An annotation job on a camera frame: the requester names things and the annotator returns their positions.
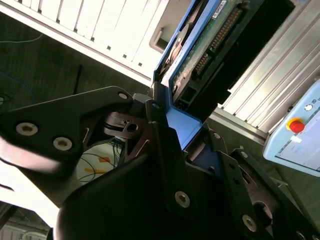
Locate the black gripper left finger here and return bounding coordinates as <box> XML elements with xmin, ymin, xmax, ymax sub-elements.
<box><xmin>0</xmin><ymin>83</ymin><xmax>197</xmax><ymax>218</ymax></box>

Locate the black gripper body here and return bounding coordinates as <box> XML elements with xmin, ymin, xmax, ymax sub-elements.
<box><xmin>53</xmin><ymin>152</ymin><xmax>251</xmax><ymax>240</ymax></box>

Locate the hard disk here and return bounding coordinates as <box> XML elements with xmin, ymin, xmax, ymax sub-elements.
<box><xmin>151</xmin><ymin>0</ymin><xmax>297</xmax><ymax>176</ymax></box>

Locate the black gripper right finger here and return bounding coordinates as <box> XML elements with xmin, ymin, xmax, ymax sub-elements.
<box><xmin>203</xmin><ymin>126</ymin><xmax>308</xmax><ymax>240</ymax></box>

